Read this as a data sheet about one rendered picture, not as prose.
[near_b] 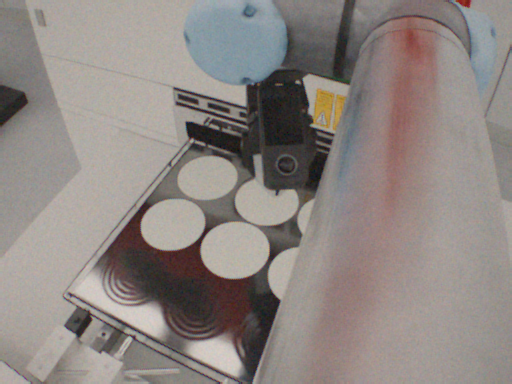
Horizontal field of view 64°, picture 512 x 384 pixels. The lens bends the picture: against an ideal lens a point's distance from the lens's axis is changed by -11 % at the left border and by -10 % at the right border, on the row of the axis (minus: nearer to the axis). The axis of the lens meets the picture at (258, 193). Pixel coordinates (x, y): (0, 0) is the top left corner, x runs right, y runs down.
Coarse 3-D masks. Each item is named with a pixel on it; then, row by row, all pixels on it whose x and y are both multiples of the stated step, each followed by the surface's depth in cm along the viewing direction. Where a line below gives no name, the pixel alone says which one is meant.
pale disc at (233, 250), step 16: (224, 224) 69; (240, 224) 69; (208, 240) 67; (224, 240) 67; (240, 240) 67; (256, 240) 67; (208, 256) 65; (224, 256) 65; (240, 256) 65; (256, 256) 65; (224, 272) 64; (240, 272) 64
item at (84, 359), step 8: (80, 352) 57; (88, 352) 57; (96, 352) 57; (72, 360) 56; (80, 360) 56; (88, 360) 56; (96, 360) 56; (64, 368) 55; (72, 368) 55; (80, 368) 55; (88, 368) 55; (64, 376) 54; (72, 376) 54; (80, 376) 55; (128, 376) 55; (136, 376) 55
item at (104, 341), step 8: (120, 320) 64; (104, 328) 63; (112, 328) 63; (96, 336) 62; (104, 336) 62; (112, 336) 63; (96, 344) 61; (104, 344) 61; (112, 344) 63; (104, 352) 62
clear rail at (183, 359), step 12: (72, 300) 60; (96, 312) 59; (108, 324) 58; (120, 324) 58; (132, 336) 57; (144, 336) 57; (156, 348) 56; (168, 348) 56; (180, 360) 55; (192, 360) 55; (204, 372) 54; (216, 372) 54
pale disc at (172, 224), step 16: (160, 208) 71; (176, 208) 71; (192, 208) 71; (144, 224) 69; (160, 224) 69; (176, 224) 69; (192, 224) 69; (160, 240) 67; (176, 240) 67; (192, 240) 67
